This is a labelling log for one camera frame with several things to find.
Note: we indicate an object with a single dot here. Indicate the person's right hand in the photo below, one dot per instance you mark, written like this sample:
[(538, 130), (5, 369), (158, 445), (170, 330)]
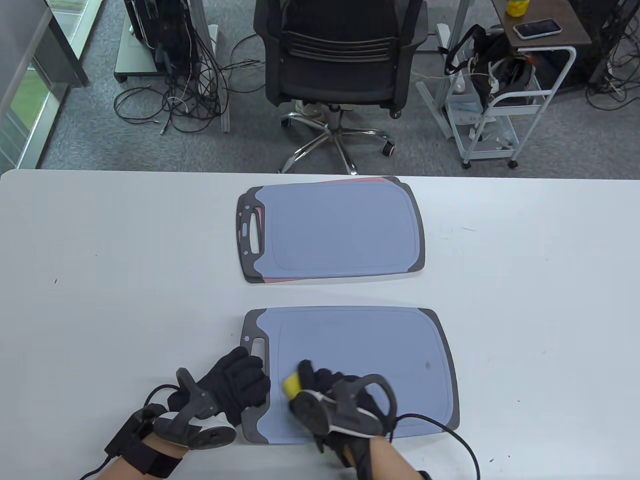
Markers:
[(307, 372)]

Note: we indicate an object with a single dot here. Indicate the yellow bottle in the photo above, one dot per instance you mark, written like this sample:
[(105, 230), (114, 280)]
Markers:
[(517, 7)]

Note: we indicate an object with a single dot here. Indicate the person's left hand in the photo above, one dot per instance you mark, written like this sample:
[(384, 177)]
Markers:
[(242, 377)]

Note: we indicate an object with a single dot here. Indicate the black bag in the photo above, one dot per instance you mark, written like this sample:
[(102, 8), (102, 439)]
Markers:
[(492, 50)]

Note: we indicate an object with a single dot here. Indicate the grey hand controller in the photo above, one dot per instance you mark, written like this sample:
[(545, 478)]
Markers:
[(210, 437), (310, 412)]

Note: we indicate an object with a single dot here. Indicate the grey right hand controller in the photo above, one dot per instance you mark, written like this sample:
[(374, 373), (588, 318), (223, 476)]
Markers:
[(310, 412)]

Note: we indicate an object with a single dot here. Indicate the blue packet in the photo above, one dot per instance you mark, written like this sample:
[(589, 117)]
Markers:
[(465, 105)]

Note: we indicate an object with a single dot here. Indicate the blue cutting board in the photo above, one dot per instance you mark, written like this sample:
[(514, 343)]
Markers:
[(370, 345), (345, 225)]

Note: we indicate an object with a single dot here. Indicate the yellow sponge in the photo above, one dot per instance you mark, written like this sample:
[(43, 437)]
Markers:
[(291, 385)]

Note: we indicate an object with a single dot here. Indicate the white cart with brown top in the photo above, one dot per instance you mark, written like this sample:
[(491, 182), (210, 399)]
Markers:
[(555, 40)]

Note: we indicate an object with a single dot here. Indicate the pink cutting board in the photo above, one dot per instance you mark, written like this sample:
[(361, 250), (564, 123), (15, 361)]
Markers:
[(280, 280)]

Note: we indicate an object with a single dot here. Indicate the grey left hand controller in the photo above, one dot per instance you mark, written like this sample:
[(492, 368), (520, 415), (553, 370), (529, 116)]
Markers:
[(210, 437)]

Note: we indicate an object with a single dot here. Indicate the black office chair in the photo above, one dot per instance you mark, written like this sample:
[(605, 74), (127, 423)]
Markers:
[(340, 65)]

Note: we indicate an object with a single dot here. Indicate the white smartphone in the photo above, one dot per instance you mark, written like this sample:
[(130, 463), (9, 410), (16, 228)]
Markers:
[(537, 29)]

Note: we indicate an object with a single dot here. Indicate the person's right forearm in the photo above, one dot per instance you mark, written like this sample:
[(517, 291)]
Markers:
[(390, 460)]

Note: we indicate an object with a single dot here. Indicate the grey metal base plate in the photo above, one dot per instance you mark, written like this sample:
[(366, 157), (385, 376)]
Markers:
[(132, 57)]

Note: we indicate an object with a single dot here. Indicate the glass window panel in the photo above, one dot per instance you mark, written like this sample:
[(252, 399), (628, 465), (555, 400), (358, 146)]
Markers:
[(30, 100)]

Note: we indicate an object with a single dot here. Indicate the silver metal desk leg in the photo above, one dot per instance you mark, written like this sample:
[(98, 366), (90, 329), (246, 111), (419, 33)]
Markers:
[(435, 107)]

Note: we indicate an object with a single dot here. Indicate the white desk leg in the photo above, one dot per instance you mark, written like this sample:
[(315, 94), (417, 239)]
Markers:
[(199, 15)]

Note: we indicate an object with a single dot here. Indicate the black computer tower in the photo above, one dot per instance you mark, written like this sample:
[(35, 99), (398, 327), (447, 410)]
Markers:
[(165, 30)]

